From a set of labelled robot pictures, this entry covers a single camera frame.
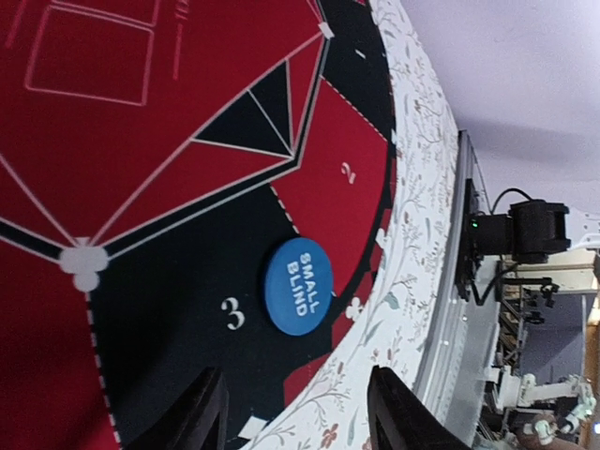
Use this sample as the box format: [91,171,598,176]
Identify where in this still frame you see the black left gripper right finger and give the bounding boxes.
[367,367,470,450]

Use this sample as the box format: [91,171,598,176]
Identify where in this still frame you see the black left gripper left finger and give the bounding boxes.
[135,367,229,450]

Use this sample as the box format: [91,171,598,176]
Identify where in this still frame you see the blue small blind button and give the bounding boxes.
[263,237,334,337]

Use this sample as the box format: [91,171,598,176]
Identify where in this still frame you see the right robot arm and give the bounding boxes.
[367,197,571,449]

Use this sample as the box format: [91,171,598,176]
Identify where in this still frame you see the floral tablecloth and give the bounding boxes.
[248,1,458,449]

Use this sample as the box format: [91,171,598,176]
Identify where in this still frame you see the round red black poker mat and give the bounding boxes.
[1,1,397,449]

